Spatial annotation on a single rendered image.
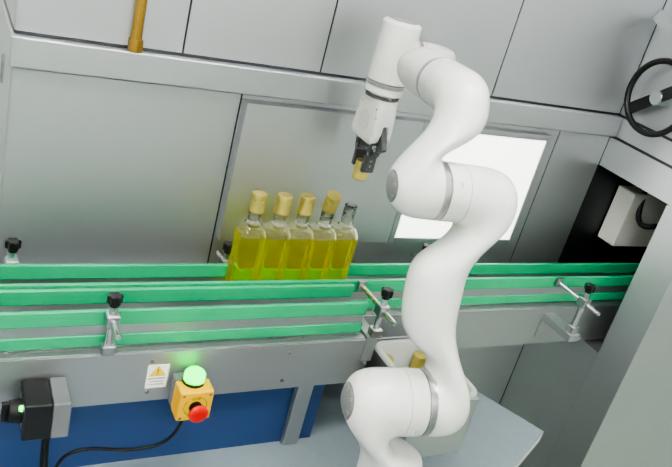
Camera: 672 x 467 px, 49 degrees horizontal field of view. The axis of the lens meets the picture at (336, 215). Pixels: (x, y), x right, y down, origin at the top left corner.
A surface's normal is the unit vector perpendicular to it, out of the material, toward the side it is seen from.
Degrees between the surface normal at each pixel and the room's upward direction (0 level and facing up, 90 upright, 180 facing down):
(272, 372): 90
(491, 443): 0
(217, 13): 90
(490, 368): 90
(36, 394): 0
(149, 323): 90
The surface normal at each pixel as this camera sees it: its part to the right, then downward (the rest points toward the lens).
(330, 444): 0.25, -0.89
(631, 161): -0.88, -0.03
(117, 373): 0.42, 0.46
